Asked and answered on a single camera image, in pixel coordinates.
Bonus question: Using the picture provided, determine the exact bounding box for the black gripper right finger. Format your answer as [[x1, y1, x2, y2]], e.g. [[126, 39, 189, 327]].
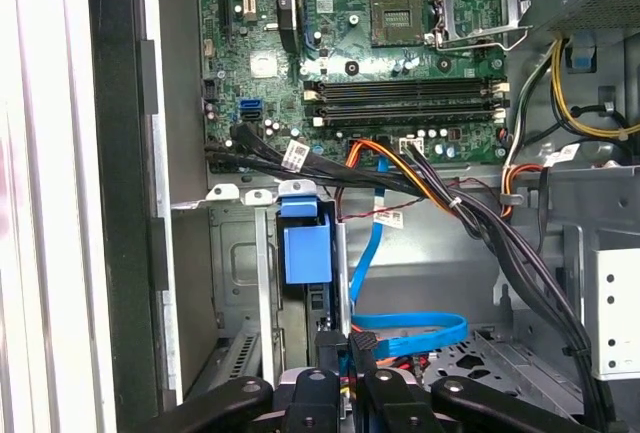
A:
[[348, 331, 601, 433]]

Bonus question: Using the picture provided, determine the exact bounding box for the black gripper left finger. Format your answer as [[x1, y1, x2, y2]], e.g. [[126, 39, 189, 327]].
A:
[[169, 331, 350, 433]]

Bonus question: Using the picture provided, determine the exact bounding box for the orange black disk power wire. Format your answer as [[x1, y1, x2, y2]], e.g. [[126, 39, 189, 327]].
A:
[[341, 323, 432, 404]]

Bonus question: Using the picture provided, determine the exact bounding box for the blue data wire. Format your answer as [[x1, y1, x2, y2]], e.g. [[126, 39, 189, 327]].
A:
[[348, 145, 470, 360]]

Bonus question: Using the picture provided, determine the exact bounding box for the hard disk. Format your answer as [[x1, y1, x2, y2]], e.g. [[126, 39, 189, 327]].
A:
[[276, 195, 346, 372]]

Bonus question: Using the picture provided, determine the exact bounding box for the metal disk bay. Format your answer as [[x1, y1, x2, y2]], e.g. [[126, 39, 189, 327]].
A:
[[169, 180, 351, 404]]

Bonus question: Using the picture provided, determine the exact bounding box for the metal optical drive cage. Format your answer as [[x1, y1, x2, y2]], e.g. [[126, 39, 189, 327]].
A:
[[582, 245, 640, 383]]

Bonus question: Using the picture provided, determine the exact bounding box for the black RAM slot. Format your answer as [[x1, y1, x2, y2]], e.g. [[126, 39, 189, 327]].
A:
[[312, 115, 507, 128], [303, 78, 510, 92], [312, 104, 507, 117], [303, 90, 510, 103]]

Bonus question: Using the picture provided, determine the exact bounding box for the black PC case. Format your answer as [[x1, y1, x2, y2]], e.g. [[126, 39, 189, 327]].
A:
[[84, 0, 640, 433]]

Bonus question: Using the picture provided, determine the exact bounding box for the green motherboard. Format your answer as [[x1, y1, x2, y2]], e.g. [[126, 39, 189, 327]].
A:
[[198, 0, 511, 177]]

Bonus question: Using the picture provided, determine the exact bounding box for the CPU socket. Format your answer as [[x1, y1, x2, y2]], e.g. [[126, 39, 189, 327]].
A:
[[369, 0, 426, 49]]

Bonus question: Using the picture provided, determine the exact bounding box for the blue plastic clip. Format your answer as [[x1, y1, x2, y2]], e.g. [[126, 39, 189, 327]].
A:
[[567, 31, 597, 74]]

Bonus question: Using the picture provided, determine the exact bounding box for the black graphics card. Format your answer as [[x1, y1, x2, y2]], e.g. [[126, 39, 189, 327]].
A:
[[273, 0, 303, 57]]

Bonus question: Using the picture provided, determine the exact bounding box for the metal socket cover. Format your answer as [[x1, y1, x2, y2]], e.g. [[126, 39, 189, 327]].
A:
[[429, 0, 532, 44]]

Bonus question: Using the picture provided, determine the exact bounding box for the black wire bundle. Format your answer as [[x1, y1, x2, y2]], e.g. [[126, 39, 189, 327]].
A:
[[203, 121, 619, 433]]

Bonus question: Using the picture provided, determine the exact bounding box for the orange yellow wire bundle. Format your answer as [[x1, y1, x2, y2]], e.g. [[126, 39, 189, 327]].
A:
[[347, 138, 457, 213]]

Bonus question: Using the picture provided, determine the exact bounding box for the multicolour power wire bundle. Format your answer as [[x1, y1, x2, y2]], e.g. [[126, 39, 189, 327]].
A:
[[499, 40, 559, 219]]

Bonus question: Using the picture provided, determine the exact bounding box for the yellow black power wire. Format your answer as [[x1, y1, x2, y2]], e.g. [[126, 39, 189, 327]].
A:
[[548, 36, 640, 143]]

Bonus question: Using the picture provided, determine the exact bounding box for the wire locking lever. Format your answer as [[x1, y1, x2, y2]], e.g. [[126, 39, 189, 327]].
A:
[[434, 25, 535, 53]]

